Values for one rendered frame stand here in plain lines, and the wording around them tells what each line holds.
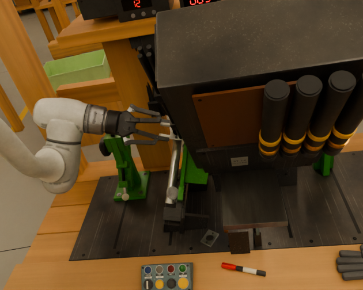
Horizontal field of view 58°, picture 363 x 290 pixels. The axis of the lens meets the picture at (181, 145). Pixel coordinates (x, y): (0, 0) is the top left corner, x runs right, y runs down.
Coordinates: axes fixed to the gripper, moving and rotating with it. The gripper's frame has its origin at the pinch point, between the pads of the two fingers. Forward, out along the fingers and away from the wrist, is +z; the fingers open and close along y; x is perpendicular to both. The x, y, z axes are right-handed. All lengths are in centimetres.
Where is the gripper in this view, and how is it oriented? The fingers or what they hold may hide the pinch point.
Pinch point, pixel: (170, 130)
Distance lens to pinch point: 103.6
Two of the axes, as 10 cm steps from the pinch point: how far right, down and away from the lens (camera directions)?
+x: -1.2, 1.0, 9.9
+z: 9.8, 1.5, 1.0
